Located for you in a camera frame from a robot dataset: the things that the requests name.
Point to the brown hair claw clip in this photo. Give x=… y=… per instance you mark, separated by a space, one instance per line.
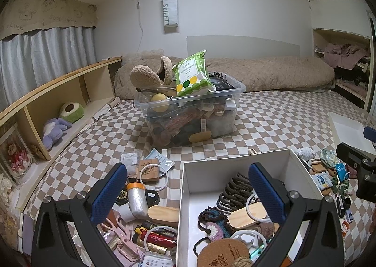
x=232 y=193

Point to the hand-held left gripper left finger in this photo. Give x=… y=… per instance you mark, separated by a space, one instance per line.
x=110 y=193

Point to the beige fleece slipper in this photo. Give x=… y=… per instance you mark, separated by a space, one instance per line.
x=144 y=77
x=167 y=64

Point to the wooden bedside shelf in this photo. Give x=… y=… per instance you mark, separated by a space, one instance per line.
x=58 y=81

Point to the gold lighter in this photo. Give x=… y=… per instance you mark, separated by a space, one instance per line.
x=155 y=248

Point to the red tube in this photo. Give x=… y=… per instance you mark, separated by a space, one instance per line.
x=161 y=239

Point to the hanging white tissue bag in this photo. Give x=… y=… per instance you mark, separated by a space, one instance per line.
x=170 y=11

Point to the white tray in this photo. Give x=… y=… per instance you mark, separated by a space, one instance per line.
x=349 y=131

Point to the beige printed valance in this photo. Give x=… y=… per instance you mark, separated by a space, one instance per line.
x=44 y=14

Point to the oval wooden block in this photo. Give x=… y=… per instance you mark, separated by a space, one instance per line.
x=163 y=217
x=243 y=218

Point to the round cork coaster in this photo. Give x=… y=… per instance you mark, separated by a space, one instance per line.
x=226 y=252

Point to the white tape roll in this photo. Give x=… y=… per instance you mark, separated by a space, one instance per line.
x=124 y=211

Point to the pink round crochet coaster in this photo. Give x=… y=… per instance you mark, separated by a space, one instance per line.
x=216 y=230

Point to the beige quilt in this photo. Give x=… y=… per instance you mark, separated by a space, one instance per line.
x=264 y=73

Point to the black tin white label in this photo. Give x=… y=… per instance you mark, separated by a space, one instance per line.
x=152 y=198

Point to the yellow black lighter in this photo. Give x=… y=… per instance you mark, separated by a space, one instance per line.
x=138 y=228

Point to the open wardrobe shelf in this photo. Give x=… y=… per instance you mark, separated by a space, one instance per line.
x=318 y=37

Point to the green wet wipes pack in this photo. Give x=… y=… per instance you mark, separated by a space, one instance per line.
x=191 y=76

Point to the clear box with label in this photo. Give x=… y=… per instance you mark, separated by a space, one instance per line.
x=155 y=261

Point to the grey curtain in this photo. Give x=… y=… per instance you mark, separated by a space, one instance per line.
x=44 y=55

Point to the white headboard panel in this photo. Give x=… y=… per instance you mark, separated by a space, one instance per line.
x=235 y=45

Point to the dark crochet piece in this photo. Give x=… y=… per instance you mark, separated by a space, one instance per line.
x=211 y=215

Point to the face mask packet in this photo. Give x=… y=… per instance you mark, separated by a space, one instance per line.
x=160 y=158
x=342 y=170

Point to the small wooden piece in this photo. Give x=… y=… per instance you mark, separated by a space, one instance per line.
x=318 y=168

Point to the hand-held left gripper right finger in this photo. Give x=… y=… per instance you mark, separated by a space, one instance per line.
x=264 y=193

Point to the clear box with white dolls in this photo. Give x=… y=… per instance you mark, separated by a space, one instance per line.
x=6 y=184

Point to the blue white tissue packet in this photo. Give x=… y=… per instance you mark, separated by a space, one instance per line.
x=321 y=181

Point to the clear box with red doll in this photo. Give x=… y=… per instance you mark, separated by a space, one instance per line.
x=17 y=155

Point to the avocado plush toy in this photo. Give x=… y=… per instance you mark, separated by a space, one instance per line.
x=72 y=111

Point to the floral fabric pouch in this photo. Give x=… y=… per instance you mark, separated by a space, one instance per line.
x=328 y=156

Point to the plastic wrap roll orange cap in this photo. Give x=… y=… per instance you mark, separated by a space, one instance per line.
x=137 y=200

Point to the wooden clothespin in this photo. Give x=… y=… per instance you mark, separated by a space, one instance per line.
x=255 y=151

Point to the square wooden tag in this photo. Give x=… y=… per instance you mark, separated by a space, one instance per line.
x=148 y=171

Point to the pink scissors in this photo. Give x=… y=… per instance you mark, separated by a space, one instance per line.
x=122 y=227

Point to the white cardboard box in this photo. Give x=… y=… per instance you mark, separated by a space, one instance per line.
x=220 y=173

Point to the purple plush toy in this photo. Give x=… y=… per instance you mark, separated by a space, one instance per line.
x=54 y=131

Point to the clear plastic storage bin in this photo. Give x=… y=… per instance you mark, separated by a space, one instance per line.
x=205 y=114

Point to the yellow ball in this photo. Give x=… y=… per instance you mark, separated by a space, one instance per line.
x=159 y=102

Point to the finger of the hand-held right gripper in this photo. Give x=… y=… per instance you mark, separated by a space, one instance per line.
x=370 y=133
x=349 y=153

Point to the brown woven tape roll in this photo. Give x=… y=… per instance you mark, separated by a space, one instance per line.
x=265 y=230

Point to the pink clothes pile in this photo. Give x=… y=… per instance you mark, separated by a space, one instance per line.
x=343 y=55

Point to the black rectangular device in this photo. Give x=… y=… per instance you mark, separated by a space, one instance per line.
x=342 y=206

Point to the black tin gold label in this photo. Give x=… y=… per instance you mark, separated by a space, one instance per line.
x=122 y=196

